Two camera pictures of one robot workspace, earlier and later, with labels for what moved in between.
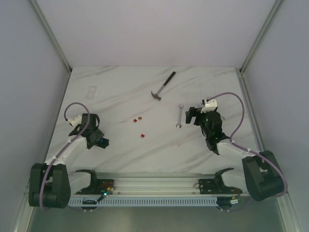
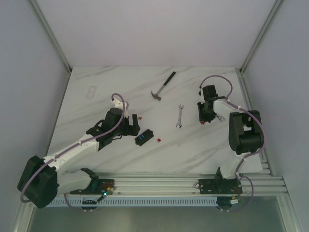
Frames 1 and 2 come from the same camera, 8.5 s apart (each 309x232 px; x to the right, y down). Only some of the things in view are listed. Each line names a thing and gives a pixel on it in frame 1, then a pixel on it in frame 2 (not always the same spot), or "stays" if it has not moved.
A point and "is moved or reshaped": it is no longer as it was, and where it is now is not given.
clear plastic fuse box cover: x=91 y=92 stays
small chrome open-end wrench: x=179 y=123 stays
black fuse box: x=103 y=142 is moved or reshaped
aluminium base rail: x=158 y=183 stays
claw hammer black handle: x=169 y=79 stays
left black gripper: x=94 y=120 → x=133 y=124
